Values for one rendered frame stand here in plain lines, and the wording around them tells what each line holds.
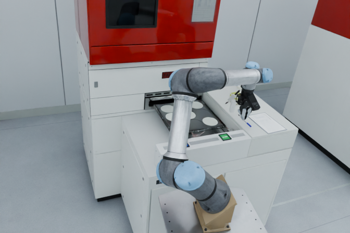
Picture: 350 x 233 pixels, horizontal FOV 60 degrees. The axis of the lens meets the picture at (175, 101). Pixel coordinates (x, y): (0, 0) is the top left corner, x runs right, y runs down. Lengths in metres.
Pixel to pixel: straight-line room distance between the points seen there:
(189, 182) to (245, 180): 0.83
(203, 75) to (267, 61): 3.31
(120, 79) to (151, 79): 0.21
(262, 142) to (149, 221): 0.80
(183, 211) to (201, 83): 0.61
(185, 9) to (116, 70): 0.56
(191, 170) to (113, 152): 1.12
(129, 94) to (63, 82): 1.64
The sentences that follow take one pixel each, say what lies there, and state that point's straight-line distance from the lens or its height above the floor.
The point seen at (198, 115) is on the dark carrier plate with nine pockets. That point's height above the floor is 0.90.
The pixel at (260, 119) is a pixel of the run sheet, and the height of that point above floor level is 0.97.
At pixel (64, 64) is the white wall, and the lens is 3.50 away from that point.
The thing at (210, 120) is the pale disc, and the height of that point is 0.90.
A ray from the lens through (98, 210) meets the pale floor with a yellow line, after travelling 2.59.
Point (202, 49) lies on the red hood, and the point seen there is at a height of 1.29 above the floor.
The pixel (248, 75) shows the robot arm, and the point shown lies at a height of 1.39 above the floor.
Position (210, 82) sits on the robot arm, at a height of 1.41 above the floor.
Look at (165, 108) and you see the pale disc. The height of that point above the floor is 0.90.
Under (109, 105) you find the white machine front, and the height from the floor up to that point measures 0.91.
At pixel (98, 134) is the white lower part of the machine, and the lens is 2.16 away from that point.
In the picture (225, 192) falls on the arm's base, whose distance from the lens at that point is 1.37.
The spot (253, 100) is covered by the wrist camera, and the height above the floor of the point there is 1.15.
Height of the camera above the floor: 1.95
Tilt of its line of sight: 29 degrees down
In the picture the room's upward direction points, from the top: 6 degrees clockwise
